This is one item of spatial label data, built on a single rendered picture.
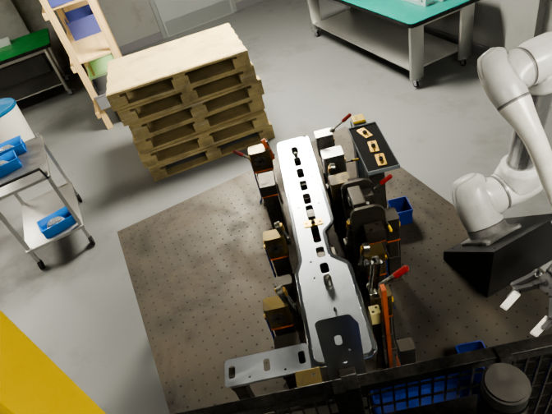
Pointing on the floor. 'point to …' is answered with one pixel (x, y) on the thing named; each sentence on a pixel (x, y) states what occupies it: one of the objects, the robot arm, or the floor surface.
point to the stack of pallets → (189, 99)
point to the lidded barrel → (12, 121)
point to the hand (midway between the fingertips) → (519, 319)
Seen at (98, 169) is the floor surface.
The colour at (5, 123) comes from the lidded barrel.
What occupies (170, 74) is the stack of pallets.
